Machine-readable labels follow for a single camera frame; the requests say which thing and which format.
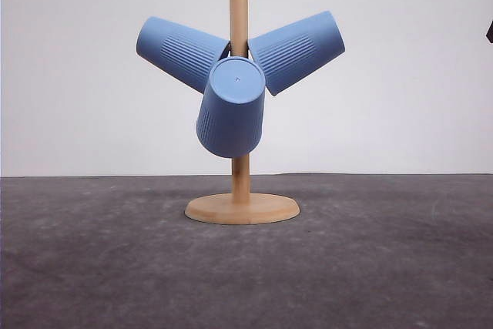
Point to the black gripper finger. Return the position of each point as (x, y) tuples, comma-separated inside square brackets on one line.
[(489, 33)]

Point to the blue ribbed cup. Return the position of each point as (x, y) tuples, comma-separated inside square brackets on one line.
[(289, 53), (179, 52), (230, 114)]

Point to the blue ribbed cup front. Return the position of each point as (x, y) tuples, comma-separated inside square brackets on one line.
[(230, 114)]

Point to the wooden cup tree stand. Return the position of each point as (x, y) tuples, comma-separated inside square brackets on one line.
[(241, 207)]

